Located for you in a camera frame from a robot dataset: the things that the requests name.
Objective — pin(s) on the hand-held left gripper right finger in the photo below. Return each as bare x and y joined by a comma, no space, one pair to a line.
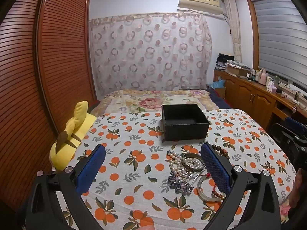
215,170

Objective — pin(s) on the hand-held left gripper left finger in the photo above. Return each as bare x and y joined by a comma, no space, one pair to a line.
92,166

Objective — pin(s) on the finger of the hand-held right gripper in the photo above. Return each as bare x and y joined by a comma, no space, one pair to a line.
293,122
280,131

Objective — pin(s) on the metal bangle with pearls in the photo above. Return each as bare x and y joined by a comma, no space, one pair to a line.
189,165

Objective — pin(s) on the jade bangle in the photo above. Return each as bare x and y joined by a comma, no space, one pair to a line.
199,191

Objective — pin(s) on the black box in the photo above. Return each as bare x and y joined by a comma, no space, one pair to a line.
184,129

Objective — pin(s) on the person's right hand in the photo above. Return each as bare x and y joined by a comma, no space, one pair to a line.
299,186

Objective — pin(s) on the silver hairpin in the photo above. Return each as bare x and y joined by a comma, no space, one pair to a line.
190,177

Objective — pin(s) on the white power strip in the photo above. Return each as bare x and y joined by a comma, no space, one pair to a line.
291,95

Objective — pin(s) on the pink tissue box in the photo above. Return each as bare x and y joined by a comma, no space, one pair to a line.
271,86

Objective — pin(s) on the yellow plush toy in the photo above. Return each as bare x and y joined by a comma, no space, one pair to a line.
72,129

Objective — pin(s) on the orange fruit print cloth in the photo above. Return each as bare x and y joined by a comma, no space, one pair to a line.
144,172

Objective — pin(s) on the wooden cabinet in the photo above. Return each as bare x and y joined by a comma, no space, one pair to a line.
242,93

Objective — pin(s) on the navy blanket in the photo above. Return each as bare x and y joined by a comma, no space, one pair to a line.
220,101

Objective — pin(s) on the small cardboard box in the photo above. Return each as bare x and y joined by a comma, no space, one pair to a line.
219,92

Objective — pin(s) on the cardboard box with patterned cloth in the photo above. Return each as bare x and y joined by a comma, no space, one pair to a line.
237,70

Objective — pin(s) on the floral bed quilt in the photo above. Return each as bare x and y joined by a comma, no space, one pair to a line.
134,100

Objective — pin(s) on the blue plastic bag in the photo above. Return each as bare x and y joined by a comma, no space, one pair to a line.
217,83

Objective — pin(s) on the grey window blind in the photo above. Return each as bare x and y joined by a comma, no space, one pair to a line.
278,33

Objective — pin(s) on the stack of folded clothes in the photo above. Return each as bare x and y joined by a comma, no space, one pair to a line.
224,61

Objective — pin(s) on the beige tied window curtain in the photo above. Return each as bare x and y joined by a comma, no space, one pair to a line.
233,28

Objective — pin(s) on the wooden louvered wardrobe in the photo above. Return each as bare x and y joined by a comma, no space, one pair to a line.
60,52

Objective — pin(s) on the circle print curtain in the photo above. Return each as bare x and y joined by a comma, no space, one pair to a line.
148,52

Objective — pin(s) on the beige air conditioner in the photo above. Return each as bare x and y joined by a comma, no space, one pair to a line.
199,0

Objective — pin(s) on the wooden window frame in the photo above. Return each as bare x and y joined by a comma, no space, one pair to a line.
251,28

